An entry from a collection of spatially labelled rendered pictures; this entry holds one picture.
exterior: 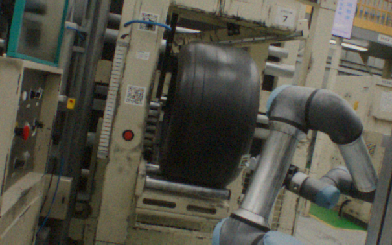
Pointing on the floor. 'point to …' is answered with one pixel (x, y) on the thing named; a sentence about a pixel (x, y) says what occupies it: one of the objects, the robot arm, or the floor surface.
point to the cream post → (144, 65)
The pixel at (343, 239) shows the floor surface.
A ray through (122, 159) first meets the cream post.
